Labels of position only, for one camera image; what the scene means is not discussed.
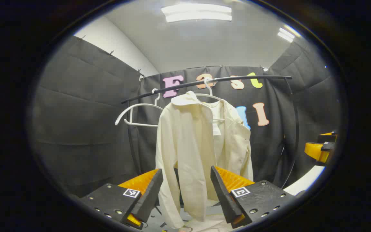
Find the white plastic clothes hanger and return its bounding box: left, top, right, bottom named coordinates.
left=115, top=88, right=165, bottom=128
left=194, top=78, right=226, bottom=122

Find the small ceiling light panel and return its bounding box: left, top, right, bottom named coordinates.
left=277, top=25, right=302, bottom=43

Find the large ceiling light panel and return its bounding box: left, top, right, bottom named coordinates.
left=161, top=3, right=233, bottom=23

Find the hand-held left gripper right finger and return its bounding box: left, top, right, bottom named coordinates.
left=210, top=166, right=297, bottom=229

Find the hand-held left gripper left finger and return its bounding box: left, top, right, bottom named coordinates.
left=79, top=169, right=164, bottom=229

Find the black backdrop cloth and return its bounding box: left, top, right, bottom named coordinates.
left=30, top=35, right=341, bottom=198

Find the cream jacket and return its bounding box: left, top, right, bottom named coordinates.
left=155, top=91, right=254, bottom=230

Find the black clothes rack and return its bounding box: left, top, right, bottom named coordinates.
left=121, top=75, right=300, bottom=190

